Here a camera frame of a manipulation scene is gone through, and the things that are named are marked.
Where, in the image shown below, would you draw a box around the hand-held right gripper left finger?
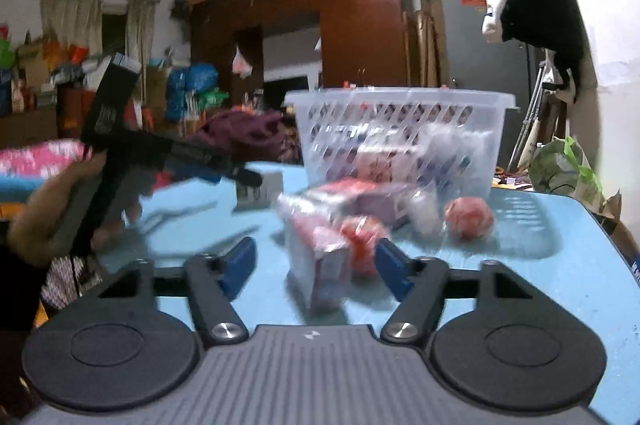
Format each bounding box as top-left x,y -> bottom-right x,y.
102,235 -> 258,348

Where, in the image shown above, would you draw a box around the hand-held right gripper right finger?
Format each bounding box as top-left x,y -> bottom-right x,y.
375,237 -> 543,347

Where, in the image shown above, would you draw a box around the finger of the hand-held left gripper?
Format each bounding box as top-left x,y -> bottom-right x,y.
167,140 -> 264,187
167,155 -> 224,186

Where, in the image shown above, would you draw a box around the small white box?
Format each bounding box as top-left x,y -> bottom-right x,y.
235,172 -> 284,211

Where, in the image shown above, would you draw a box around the white red-print tissue box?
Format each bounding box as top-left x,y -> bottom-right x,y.
281,209 -> 354,314

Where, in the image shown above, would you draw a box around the white plastic basket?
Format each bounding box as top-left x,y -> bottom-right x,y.
284,88 -> 521,202

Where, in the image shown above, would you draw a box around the person's left hand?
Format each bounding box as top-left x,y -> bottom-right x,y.
7,152 -> 143,267

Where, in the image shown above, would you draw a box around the maroon clothes pile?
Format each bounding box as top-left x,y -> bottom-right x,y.
191,109 -> 302,164

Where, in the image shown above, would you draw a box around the purple box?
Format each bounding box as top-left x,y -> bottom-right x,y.
299,179 -> 417,228

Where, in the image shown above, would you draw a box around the blue plastic bags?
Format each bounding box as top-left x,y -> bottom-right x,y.
164,63 -> 222,122

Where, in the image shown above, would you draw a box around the pink patterned blanket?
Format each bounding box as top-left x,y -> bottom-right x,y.
0,139 -> 94,192

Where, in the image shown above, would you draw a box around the beige curtains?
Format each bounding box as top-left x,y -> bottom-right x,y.
39,0 -> 157,72

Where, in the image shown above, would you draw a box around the black monitor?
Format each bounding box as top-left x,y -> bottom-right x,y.
262,75 -> 312,112

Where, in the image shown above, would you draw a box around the small white plastic bag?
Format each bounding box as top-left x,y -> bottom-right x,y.
231,44 -> 254,79

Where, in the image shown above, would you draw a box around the red printed cloth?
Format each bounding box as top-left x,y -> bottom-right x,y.
39,254 -> 107,312

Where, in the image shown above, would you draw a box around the green plastic bag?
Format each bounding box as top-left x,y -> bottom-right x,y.
528,136 -> 604,212

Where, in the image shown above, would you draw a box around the brown wooden wardrobe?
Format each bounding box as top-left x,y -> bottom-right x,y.
189,0 -> 417,107

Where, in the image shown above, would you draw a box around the metal crutches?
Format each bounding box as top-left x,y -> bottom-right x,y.
506,59 -> 547,168

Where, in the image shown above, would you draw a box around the grey metal door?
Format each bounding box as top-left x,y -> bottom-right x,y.
434,0 -> 532,92

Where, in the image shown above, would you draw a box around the black garment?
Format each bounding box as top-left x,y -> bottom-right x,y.
501,0 -> 589,104

